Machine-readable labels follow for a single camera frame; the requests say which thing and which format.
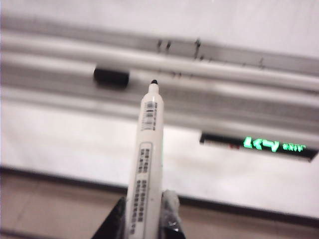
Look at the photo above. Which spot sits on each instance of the whiteboard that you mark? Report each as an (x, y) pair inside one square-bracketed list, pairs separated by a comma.
[(174, 17)]

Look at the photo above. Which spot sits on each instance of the black marker cap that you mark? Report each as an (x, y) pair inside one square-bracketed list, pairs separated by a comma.
[(111, 77)]

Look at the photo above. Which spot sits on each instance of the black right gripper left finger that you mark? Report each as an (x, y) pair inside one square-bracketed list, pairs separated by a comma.
[(114, 221)]

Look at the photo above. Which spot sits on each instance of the white whiteboard marker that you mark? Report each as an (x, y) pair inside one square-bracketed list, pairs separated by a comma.
[(148, 149)]

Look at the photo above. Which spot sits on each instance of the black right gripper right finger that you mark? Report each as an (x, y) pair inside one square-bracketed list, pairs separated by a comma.
[(170, 214)]

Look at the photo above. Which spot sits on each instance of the aluminium whiteboard tray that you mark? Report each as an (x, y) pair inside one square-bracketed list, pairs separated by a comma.
[(224, 84)]

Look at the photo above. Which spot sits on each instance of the green black exit sign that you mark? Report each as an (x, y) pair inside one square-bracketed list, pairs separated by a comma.
[(224, 140)]

